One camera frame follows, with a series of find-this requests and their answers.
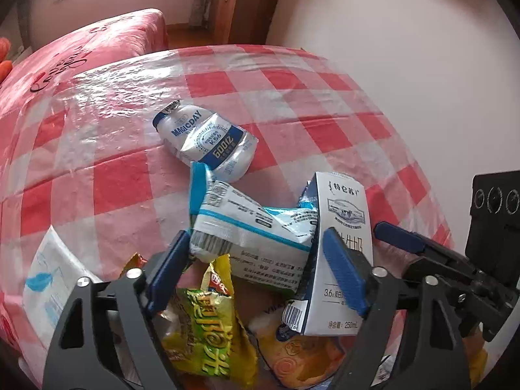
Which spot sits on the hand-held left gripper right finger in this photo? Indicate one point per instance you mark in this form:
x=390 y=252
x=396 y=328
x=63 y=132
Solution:
x=345 y=276

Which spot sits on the grey wet wipes packet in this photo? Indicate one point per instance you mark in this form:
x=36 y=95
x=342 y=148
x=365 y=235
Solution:
x=44 y=288

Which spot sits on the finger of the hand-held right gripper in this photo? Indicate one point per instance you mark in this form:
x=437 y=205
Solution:
x=487 y=308
x=398 y=237

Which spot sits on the white blue milk carton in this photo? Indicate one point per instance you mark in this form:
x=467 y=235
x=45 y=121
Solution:
x=345 y=207

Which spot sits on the orange snack packet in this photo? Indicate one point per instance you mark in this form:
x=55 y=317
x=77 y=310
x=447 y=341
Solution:
x=300 y=357

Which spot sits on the crushed white blue plastic bottle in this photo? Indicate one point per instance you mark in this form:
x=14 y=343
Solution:
x=199 y=138

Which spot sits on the yellow green snack bag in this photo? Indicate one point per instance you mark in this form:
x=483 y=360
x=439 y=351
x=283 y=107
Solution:
x=211 y=333

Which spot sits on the red checkered plastic tablecloth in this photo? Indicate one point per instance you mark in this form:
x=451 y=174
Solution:
x=284 y=89

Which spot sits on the brown wooden cabinet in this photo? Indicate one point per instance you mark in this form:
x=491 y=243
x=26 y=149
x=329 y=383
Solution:
x=243 y=4

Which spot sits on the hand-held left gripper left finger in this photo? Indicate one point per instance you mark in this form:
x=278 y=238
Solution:
x=166 y=268

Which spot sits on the pink patterned bed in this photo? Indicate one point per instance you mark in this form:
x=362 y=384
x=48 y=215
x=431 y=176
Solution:
x=81 y=44

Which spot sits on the crushed blue striped milk carton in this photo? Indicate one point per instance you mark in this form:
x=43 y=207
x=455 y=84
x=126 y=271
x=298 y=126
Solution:
x=252 y=239

